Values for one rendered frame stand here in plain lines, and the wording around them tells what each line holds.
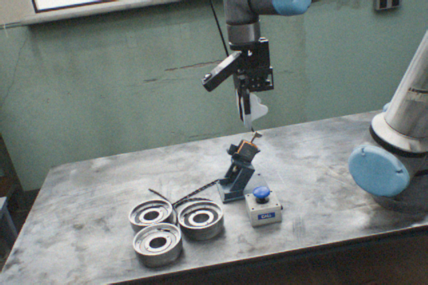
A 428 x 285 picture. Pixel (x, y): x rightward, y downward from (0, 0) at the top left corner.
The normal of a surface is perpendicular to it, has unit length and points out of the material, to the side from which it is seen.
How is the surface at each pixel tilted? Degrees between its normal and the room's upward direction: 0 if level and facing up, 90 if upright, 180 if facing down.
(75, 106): 90
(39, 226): 0
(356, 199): 0
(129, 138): 90
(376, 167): 97
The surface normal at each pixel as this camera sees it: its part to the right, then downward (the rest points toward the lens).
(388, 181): -0.66, 0.51
